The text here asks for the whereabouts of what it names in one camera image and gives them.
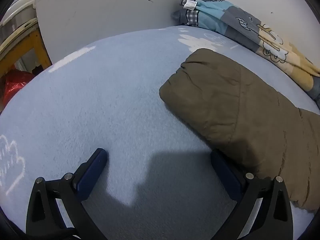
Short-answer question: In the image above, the wooden table with trays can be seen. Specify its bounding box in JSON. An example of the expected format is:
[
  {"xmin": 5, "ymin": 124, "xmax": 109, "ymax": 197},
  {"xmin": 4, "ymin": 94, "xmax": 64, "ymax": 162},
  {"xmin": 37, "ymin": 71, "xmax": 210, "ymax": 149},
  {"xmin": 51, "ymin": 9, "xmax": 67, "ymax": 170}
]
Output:
[{"xmin": 0, "ymin": 17, "xmax": 53, "ymax": 78}]

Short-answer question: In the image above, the red plastic bag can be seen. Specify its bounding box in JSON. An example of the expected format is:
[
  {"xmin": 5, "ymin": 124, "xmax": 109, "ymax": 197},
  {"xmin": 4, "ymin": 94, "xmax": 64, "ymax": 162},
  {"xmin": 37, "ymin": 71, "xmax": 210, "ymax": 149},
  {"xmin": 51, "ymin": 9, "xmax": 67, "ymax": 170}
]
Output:
[{"xmin": 0, "ymin": 70, "xmax": 35, "ymax": 108}]

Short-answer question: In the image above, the olive padded jacket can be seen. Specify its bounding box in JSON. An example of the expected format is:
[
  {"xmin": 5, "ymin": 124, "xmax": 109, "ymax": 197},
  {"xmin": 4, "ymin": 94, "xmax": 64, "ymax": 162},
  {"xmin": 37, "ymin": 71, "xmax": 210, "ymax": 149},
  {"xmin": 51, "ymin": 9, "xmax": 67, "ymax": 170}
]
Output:
[{"xmin": 159, "ymin": 48, "xmax": 320, "ymax": 214}]

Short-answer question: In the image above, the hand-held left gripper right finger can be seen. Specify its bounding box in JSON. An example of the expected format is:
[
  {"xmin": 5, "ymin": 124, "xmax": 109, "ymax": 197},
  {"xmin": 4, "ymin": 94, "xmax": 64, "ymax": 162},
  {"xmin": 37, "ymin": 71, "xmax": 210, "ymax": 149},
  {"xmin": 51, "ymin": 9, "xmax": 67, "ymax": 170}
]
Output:
[{"xmin": 211, "ymin": 150, "xmax": 293, "ymax": 240}]

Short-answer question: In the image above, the patchwork printed blanket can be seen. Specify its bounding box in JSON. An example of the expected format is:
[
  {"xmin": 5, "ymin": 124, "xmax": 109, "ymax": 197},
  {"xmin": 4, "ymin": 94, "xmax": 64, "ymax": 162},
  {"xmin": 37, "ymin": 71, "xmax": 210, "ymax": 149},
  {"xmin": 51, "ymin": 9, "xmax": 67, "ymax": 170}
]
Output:
[{"xmin": 171, "ymin": 0, "xmax": 320, "ymax": 105}]

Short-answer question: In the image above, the white rice cooker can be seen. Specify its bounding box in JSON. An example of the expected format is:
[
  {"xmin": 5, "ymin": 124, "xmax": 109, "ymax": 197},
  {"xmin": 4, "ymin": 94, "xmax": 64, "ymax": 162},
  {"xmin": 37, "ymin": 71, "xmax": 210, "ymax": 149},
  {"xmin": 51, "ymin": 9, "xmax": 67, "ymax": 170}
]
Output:
[{"xmin": 0, "ymin": 0, "xmax": 38, "ymax": 30}]

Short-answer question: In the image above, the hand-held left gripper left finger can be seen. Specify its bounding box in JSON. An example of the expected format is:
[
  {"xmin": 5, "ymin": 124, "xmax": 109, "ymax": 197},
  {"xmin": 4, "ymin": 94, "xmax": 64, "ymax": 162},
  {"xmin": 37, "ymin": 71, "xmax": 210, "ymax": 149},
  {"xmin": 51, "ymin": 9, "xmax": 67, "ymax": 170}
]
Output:
[{"xmin": 26, "ymin": 148, "xmax": 108, "ymax": 240}]

